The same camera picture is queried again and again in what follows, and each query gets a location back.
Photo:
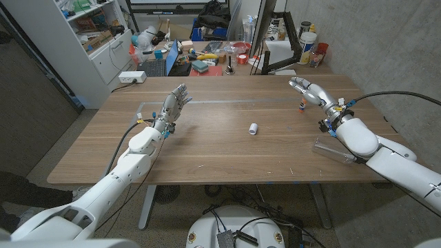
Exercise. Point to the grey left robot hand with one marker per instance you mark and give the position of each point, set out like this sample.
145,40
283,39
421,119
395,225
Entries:
172,105

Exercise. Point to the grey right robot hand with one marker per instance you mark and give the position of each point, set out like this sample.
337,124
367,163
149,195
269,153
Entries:
315,93

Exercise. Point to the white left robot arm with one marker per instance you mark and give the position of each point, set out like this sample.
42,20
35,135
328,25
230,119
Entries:
131,165

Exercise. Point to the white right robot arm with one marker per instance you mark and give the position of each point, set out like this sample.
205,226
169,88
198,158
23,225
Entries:
358,137

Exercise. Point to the orange glue stick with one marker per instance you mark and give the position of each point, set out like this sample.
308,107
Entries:
302,107

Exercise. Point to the white bottle cap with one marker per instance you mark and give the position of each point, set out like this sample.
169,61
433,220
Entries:
253,129

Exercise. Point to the clear sanitizer bottle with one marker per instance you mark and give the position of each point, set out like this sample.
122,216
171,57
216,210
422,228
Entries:
249,29

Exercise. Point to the open laptop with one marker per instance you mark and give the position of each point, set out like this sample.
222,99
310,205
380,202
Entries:
155,67

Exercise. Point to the red cup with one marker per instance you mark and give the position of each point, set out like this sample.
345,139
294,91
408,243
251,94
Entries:
322,48

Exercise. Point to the teal box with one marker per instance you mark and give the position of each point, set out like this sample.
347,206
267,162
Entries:
200,66

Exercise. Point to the white labelled tub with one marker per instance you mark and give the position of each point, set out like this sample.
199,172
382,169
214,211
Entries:
306,44

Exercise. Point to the white power strip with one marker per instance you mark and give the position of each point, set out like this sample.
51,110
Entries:
132,76

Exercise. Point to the red mat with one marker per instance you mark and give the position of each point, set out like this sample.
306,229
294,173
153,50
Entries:
213,71

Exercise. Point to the yellow banana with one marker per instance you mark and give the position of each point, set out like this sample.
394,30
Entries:
206,56

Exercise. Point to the dark lidded canister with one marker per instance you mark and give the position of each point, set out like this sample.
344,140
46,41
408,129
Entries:
305,27

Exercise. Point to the small black stand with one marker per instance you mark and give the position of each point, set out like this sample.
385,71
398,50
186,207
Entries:
229,67

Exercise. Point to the blue bin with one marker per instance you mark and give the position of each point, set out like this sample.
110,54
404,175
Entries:
198,34

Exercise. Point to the red tape roll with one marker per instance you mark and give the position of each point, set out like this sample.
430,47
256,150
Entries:
242,59

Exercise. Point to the white shelf cabinet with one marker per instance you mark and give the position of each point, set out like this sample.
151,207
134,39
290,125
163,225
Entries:
100,65

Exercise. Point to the black monitor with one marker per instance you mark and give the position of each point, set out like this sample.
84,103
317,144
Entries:
263,24

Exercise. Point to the red bowl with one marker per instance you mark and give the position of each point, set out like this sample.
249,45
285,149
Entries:
242,46

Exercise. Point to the black round floor fan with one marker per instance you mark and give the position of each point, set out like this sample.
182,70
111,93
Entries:
167,194

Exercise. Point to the black backpack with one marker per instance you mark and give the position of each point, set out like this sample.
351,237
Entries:
212,17

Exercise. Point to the cardboard box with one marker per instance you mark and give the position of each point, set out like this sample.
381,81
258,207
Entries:
96,41

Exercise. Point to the whiteboard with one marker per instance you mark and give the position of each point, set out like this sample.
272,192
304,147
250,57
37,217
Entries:
172,1

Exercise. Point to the grey table leg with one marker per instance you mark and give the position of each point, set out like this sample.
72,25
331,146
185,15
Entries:
320,206
147,206

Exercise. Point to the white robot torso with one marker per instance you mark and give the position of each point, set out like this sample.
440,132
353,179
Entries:
237,220

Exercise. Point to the person's dark trouser leg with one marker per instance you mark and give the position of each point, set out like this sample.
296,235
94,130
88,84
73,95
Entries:
27,193

